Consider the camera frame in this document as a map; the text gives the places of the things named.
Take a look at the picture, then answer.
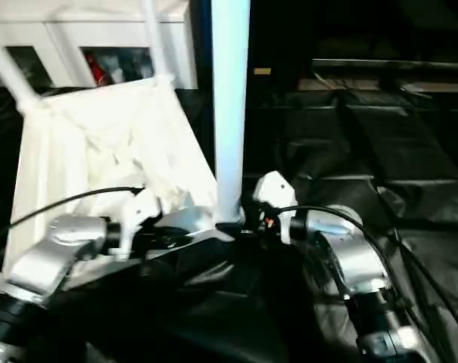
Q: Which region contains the white sideboard cabinet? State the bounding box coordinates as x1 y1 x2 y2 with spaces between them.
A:
0 0 198 91

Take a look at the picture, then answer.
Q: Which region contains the white plastic table top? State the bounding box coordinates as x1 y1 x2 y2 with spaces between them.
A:
2 74 245 289

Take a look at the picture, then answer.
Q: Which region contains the dark metal bar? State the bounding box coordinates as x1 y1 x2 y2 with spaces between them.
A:
311 57 458 73

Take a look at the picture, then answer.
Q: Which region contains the red bottle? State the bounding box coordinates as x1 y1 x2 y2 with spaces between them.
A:
84 51 109 87

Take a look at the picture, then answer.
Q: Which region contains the black cabinet with gold label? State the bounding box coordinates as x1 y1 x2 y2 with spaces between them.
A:
247 0 317 92

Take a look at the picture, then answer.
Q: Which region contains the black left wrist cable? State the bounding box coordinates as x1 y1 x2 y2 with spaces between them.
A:
0 186 147 262

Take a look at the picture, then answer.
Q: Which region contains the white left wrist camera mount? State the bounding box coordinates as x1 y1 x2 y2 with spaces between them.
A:
108 186 164 261

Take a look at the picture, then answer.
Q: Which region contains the black mat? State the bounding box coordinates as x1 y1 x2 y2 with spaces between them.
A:
0 85 458 363

